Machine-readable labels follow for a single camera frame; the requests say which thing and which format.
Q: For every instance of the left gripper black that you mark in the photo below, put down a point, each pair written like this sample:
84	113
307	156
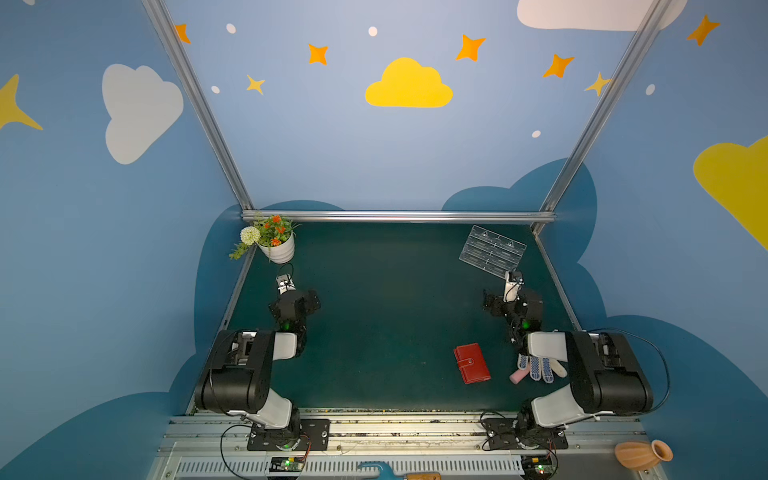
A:
294	303

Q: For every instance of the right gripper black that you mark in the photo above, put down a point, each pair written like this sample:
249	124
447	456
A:
501	303

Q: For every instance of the clear acrylic card organizer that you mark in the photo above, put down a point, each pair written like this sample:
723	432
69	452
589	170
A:
491	252

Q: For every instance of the red card holder wallet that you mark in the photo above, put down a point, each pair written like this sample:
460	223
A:
471	364

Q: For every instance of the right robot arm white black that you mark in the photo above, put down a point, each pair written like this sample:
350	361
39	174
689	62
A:
603	373

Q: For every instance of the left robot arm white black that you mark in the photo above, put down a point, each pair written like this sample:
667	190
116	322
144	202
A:
236	379

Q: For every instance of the white pot with flowers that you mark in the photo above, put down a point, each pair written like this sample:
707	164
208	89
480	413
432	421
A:
273	235

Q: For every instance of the right green circuit board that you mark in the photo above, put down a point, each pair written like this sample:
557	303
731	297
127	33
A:
537	467

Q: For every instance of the green circuit board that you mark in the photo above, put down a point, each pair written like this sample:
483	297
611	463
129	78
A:
288	465
537	467

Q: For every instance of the left green circuit board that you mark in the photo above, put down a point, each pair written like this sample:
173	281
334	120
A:
288	465

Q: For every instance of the terracotta clay vase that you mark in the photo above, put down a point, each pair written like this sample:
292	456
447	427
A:
641	456

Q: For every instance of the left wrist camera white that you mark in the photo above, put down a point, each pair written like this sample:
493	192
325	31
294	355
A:
285	284

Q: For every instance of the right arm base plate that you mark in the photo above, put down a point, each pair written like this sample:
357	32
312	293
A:
510	434

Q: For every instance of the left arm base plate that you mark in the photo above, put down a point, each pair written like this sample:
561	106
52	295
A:
298	435

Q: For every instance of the aluminium rail front frame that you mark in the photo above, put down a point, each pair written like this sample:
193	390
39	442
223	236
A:
213	446

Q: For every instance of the teal handled tool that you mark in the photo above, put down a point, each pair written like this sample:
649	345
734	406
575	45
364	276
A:
385	472

